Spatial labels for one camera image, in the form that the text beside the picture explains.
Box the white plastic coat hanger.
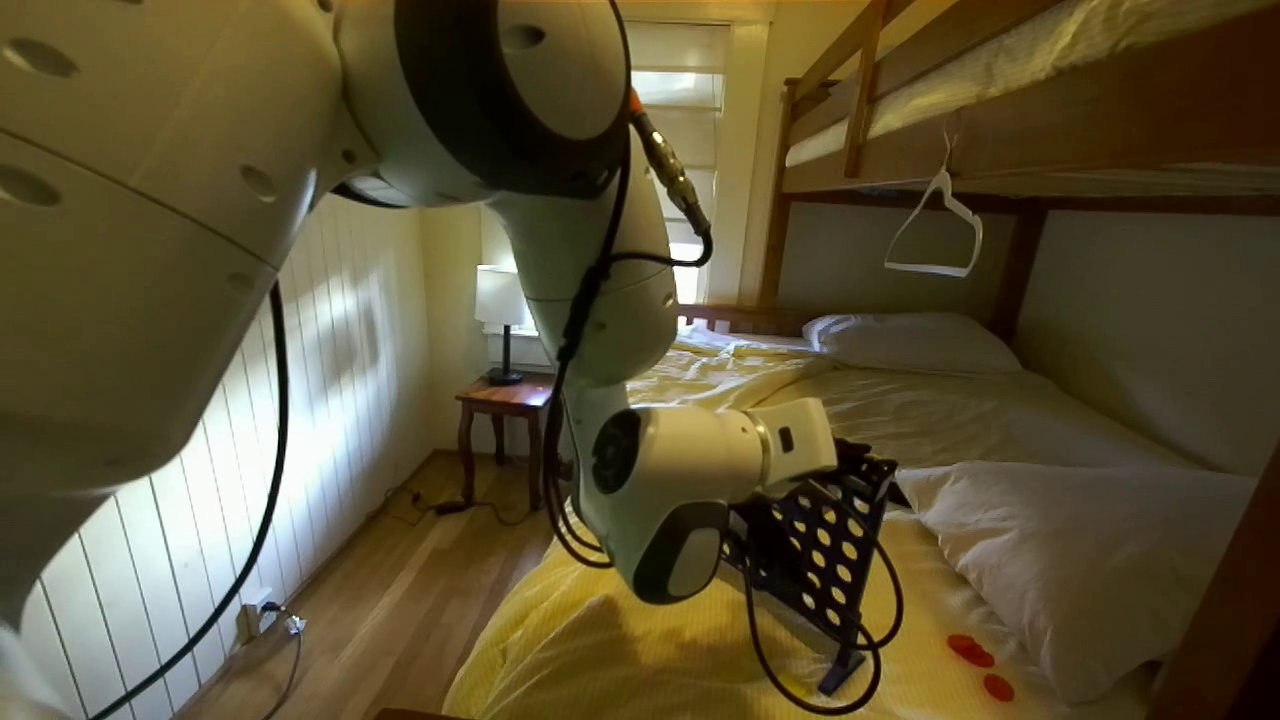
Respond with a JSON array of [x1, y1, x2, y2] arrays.
[[881, 126, 986, 283]]

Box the black base cable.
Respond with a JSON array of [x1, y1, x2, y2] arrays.
[[89, 281, 294, 720]]

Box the flat white pillow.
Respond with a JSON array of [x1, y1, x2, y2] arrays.
[[798, 309, 1024, 377]]

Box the small wooden bedside table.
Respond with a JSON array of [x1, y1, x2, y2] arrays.
[[453, 371, 565, 519]]

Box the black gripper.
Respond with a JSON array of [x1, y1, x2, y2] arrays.
[[737, 455, 863, 541]]

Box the pale yellow duvet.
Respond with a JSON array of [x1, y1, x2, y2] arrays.
[[438, 324, 1163, 720]]

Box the bunk mattress with bedding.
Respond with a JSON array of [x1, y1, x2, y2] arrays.
[[782, 0, 1280, 171]]

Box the wooden bunk bed frame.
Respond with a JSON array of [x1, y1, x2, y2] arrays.
[[671, 0, 1280, 720]]

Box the thin black looped cable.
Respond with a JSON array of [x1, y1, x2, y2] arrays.
[[737, 525, 912, 720]]

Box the black cord on floor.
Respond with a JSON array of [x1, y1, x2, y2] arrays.
[[405, 489, 471, 519]]

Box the white shade table lamp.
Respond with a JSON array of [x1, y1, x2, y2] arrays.
[[471, 260, 532, 394]]

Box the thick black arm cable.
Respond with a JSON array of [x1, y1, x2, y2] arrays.
[[539, 0, 719, 577]]

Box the dark blue connect four grid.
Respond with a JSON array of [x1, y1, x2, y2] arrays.
[[723, 446, 916, 702]]

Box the large white pillow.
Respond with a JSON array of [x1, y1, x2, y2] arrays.
[[892, 455, 1259, 709]]

